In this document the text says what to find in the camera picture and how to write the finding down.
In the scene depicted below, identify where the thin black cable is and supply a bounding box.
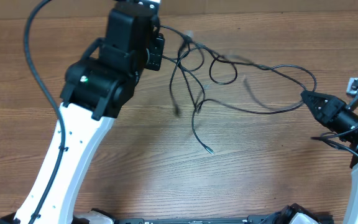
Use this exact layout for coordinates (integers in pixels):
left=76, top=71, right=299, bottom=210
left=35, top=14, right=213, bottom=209
left=191, top=98, right=306, bottom=156

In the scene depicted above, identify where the black cable with loop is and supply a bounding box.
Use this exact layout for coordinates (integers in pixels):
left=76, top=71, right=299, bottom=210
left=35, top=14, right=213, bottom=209
left=209, top=54, right=318, bottom=94

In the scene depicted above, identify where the black USB cable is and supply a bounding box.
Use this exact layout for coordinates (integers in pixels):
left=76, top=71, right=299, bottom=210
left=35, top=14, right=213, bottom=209
left=160, top=24, right=239, bottom=118

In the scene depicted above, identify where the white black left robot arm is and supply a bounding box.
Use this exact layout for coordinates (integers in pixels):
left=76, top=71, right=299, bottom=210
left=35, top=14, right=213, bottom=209
left=0, top=1, right=165, bottom=223

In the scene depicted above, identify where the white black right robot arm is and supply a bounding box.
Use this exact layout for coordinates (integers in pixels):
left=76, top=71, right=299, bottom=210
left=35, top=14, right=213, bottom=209
left=301, top=90, right=358, bottom=223

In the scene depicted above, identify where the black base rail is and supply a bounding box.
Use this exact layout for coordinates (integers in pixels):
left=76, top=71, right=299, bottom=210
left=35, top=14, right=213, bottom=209
left=73, top=208, right=335, bottom=224

